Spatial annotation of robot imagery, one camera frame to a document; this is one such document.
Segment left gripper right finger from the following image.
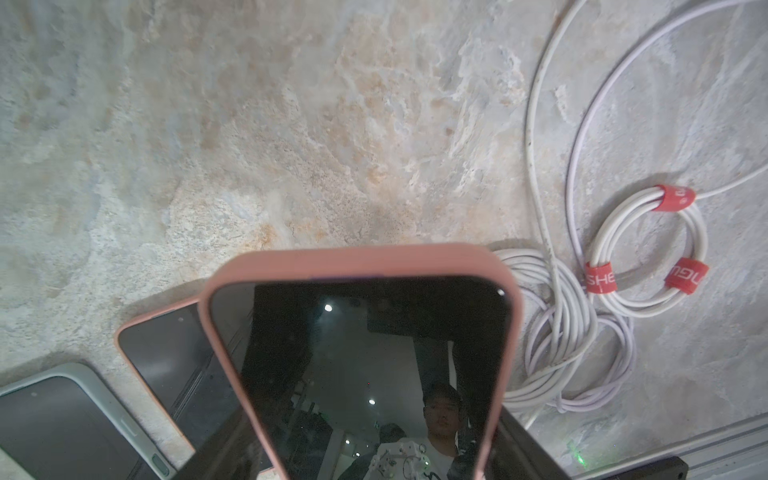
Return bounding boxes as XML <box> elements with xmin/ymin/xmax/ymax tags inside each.
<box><xmin>485</xmin><ymin>409</ymin><xmax>571</xmax><ymax>480</ymax></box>

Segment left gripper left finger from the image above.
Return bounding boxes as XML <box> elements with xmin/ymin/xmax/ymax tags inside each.
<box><xmin>172</xmin><ymin>409</ymin><xmax>268</xmax><ymax>480</ymax></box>

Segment black phone pink case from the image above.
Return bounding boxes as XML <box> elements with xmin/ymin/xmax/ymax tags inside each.
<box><xmin>198</xmin><ymin>244</ymin><xmax>523</xmax><ymax>479</ymax></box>
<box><xmin>115</xmin><ymin>297</ymin><xmax>240</xmax><ymax>450</ymax></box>

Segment white cable of phone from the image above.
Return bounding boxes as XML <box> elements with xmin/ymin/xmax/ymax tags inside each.
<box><xmin>491</xmin><ymin>0</ymin><xmax>638</xmax><ymax>430</ymax></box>

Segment black phone grey case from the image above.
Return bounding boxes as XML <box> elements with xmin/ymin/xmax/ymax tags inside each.
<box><xmin>1</xmin><ymin>363</ymin><xmax>177</xmax><ymax>479</ymax></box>

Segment white coiled cable red ties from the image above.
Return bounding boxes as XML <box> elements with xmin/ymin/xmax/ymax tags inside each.
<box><xmin>565</xmin><ymin>1</ymin><xmax>767</xmax><ymax>318</ymax></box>

